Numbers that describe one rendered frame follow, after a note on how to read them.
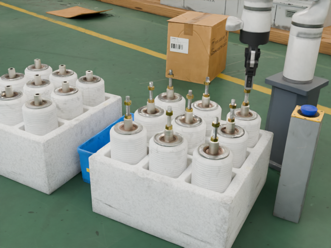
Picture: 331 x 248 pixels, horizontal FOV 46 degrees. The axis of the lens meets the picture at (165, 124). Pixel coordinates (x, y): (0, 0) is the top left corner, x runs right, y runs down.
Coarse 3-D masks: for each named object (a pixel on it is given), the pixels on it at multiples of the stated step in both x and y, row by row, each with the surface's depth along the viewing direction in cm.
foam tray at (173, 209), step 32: (96, 160) 101; (192, 160) 102; (256, 160) 103; (96, 192) 106; (128, 192) 100; (160, 192) 95; (192, 192) 90; (224, 192) 90; (256, 192) 114; (128, 224) 105; (160, 224) 99; (192, 224) 94; (224, 224) 90
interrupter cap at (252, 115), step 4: (240, 108) 114; (236, 112) 112; (252, 112) 112; (256, 112) 112; (236, 116) 110; (240, 116) 110; (248, 116) 110; (252, 116) 110; (256, 116) 109; (244, 120) 108; (248, 120) 108
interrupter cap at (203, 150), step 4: (204, 144) 95; (208, 144) 95; (220, 144) 95; (200, 148) 93; (204, 148) 93; (208, 148) 94; (220, 148) 94; (224, 148) 94; (200, 152) 92; (204, 152) 92; (208, 152) 92; (220, 152) 92; (224, 152) 92; (228, 152) 92; (204, 156) 90; (208, 156) 90; (212, 156) 90; (216, 156) 90; (220, 156) 90; (224, 156) 90
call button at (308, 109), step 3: (303, 105) 98; (306, 105) 98; (309, 105) 98; (312, 105) 98; (300, 108) 98; (303, 108) 97; (306, 108) 97; (309, 108) 97; (312, 108) 97; (315, 108) 97; (303, 111) 97; (306, 111) 96; (309, 111) 96; (312, 111) 96; (315, 111) 96; (306, 114) 97; (309, 114) 96; (312, 114) 96
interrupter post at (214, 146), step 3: (210, 141) 91; (210, 144) 91; (213, 144) 90; (216, 144) 90; (210, 147) 91; (213, 147) 91; (216, 147) 91; (210, 150) 92; (213, 150) 91; (216, 150) 91; (210, 153) 92; (213, 153) 91; (216, 153) 92
